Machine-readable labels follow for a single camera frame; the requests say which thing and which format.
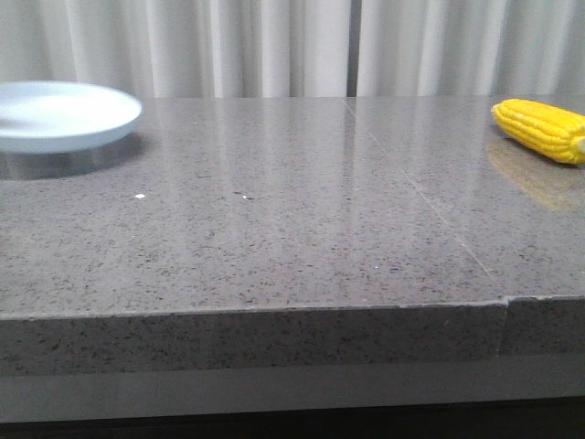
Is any light blue round plate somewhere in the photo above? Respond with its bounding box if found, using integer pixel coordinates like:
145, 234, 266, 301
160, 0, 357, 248
1, 80, 143, 155

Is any yellow corn cob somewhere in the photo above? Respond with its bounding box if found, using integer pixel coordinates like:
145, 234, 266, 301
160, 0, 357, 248
491, 99, 584, 165

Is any white pleated curtain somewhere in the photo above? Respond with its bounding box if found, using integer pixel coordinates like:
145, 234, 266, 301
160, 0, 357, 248
1, 1, 584, 98

